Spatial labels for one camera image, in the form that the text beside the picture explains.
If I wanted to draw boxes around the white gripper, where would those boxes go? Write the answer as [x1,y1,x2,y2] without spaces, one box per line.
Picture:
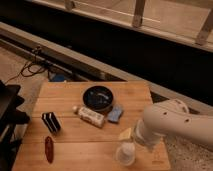
[119,119,162,152]

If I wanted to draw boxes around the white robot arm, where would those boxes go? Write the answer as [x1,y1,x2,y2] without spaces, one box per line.
[119,99,213,151]

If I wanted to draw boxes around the black white striped eraser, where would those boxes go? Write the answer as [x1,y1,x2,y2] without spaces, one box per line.
[42,112,61,133]

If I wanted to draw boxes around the blue sponge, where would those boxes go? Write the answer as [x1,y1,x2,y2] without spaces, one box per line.
[107,106,123,123]

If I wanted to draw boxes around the white tube bottle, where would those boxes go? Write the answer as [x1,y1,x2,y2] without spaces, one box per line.
[73,106,105,128]

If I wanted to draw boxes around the dark blue bowl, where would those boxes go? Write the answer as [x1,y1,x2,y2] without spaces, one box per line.
[83,85,114,112]

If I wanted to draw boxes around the blue box on floor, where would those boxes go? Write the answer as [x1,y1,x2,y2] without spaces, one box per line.
[50,74,66,82]

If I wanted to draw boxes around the black stand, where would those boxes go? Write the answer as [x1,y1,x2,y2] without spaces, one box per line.
[0,80,30,171]

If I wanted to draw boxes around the metal floor rail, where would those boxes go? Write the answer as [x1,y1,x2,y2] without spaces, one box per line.
[0,22,213,115]

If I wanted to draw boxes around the black red cables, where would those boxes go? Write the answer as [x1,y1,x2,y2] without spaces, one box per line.
[3,59,51,84]

